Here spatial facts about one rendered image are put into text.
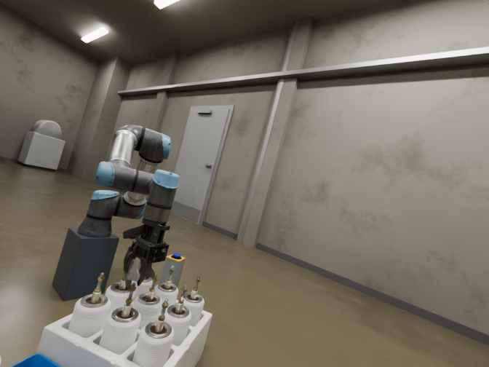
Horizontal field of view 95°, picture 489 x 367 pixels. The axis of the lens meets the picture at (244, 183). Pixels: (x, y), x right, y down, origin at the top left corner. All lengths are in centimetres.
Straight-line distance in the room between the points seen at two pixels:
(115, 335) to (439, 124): 310
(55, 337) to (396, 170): 291
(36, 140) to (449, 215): 796
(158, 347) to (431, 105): 312
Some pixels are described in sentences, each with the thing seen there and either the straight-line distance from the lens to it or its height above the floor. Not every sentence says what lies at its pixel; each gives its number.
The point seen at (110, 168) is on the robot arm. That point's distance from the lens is 79.
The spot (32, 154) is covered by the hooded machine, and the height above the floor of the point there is 34.
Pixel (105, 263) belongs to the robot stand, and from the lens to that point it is 144.
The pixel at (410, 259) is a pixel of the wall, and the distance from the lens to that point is 290.
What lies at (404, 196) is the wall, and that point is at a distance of 292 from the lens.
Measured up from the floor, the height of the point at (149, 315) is 22.
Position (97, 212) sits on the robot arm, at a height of 42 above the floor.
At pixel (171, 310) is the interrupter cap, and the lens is 91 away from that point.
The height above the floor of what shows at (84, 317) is 23.
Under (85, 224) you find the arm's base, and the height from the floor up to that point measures 35.
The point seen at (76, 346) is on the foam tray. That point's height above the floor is 17.
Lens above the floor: 70
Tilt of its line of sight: 3 degrees up
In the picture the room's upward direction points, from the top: 15 degrees clockwise
